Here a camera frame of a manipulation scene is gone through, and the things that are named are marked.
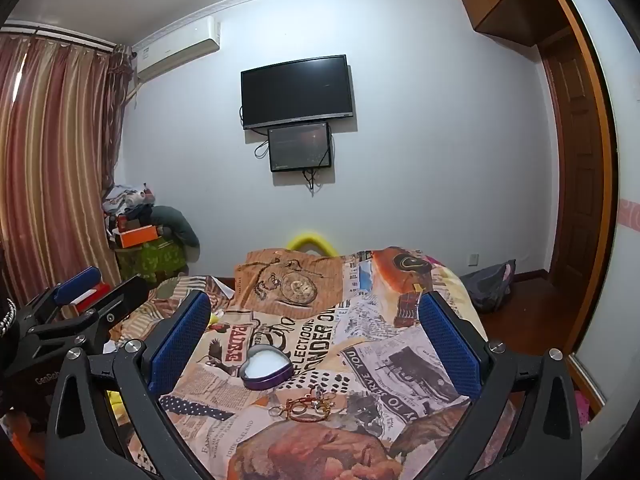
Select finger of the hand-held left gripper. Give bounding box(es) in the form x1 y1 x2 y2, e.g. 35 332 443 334
27 276 152 348
20 266 104 323

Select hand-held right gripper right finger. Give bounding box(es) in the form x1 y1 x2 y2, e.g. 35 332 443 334
417 290 584 480

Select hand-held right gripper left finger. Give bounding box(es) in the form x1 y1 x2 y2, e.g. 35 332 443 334
45 290 221 480

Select white plate purple rim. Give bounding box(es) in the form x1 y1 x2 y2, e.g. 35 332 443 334
239 344 295 391

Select gold and red bracelet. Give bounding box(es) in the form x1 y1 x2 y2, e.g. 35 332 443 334
286 394 332 423

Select green patterned cloth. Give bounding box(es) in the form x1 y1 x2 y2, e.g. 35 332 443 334
115 239 189 285

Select orange box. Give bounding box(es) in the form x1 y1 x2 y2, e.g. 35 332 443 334
119 225 163 249

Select dark bag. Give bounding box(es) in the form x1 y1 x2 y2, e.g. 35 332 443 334
459 259 517 314

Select grey-green cloth bundle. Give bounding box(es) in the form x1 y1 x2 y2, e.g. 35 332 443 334
149 205 201 262

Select pile of clothes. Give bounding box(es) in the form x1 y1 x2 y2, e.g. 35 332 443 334
101 184 157 222

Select printed blanket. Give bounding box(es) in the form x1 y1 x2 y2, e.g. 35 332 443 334
107 246 522 480

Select striped brown curtain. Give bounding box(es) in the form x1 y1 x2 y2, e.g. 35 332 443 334
0 30 135 311

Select pink cloth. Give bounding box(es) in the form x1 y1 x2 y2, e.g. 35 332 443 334
574 389 604 429

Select yellow cushion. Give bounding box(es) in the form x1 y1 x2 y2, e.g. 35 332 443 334
286 231 342 257

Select brown wooden door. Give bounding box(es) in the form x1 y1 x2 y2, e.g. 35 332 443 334
541 25 607 281

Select curtain rod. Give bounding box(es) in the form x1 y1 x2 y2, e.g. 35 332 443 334
0 21 132 56

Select white air conditioner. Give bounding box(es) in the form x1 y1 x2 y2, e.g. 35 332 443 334
135 16 222 84

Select brown wooden overhead cabinet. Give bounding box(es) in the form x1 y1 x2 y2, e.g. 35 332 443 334
457 0 572 49

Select small black wall monitor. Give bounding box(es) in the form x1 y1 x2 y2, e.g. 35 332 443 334
267 122 334 174

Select black wall television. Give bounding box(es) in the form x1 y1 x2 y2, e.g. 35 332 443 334
240 54 357 131

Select orange wooden door frame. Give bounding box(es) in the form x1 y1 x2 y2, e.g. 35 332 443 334
537 0 617 357

